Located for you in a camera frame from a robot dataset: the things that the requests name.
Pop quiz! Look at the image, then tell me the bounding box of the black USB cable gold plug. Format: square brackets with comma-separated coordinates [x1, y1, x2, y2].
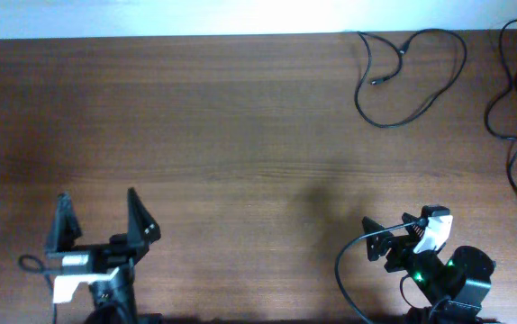
[353, 28, 468, 129]

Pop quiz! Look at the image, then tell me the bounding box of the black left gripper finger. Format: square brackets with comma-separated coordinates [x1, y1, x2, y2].
[127, 187, 161, 251]
[44, 193, 82, 253]

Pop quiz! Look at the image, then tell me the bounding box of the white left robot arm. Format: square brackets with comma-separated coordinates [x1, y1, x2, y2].
[44, 187, 163, 323]

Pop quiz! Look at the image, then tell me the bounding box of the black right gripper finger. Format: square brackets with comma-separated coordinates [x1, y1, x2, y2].
[402, 212, 428, 239]
[362, 217, 394, 261]

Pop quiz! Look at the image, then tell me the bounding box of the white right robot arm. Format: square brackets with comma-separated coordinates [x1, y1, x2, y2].
[362, 205, 495, 323]

